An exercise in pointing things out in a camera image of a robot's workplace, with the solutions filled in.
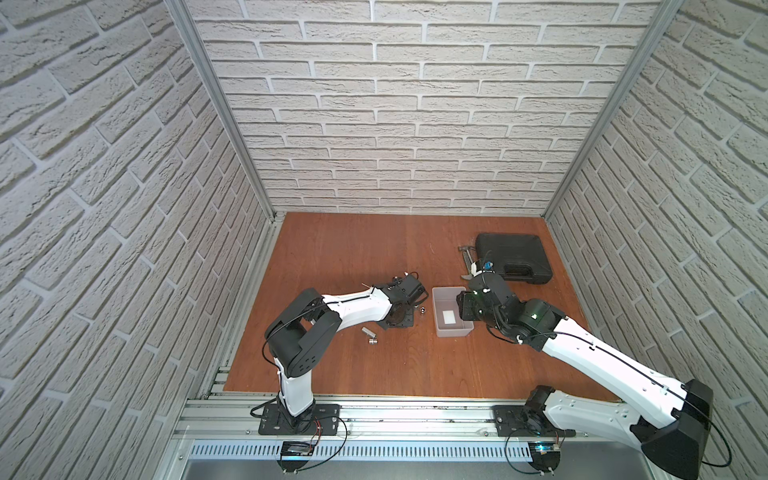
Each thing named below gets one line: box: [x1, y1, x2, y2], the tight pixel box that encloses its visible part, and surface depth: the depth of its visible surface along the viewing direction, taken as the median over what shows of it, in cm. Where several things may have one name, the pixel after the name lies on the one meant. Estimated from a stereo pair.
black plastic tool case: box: [476, 233, 553, 285], surface depth 102 cm
